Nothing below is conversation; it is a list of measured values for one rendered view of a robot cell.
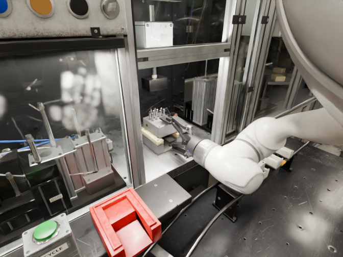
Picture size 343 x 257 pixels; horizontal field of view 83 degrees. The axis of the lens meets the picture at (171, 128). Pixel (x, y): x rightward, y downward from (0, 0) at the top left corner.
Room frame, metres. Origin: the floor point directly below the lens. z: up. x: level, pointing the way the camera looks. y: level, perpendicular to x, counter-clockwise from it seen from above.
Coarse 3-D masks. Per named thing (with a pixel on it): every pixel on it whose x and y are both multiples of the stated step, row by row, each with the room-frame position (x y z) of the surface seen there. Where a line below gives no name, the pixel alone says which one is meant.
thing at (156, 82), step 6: (156, 72) 0.78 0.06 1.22; (144, 78) 0.76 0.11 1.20; (150, 78) 0.76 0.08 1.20; (156, 78) 0.76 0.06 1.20; (162, 78) 0.77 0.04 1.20; (144, 84) 0.76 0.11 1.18; (150, 84) 0.73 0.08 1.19; (156, 84) 0.75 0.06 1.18; (162, 84) 0.77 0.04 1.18; (150, 90) 0.73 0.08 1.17; (156, 90) 0.75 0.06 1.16
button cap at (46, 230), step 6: (48, 222) 0.26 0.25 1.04; (54, 222) 0.26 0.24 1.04; (36, 228) 0.24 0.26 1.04; (42, 228) 0.24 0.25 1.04; (48, 228) 0.24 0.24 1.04; (54, 228) 0.24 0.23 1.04; (36, 234) 0.23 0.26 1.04; (42, 234) 0.23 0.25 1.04; (48, 234) 0.23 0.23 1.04; (36, 240) 0.22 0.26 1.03; (42, 240) 0.22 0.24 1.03
